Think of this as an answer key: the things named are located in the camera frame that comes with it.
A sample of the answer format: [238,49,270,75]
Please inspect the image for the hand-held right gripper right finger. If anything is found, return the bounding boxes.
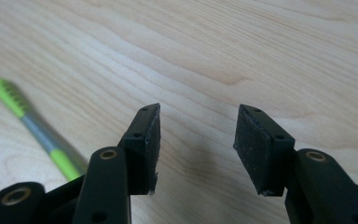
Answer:
[232,104,358,224]

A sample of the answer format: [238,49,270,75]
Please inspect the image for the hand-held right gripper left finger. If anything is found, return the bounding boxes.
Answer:
[72,103,162,224]

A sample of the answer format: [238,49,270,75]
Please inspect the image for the green and grey pen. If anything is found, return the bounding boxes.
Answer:
[0,68,90,182]

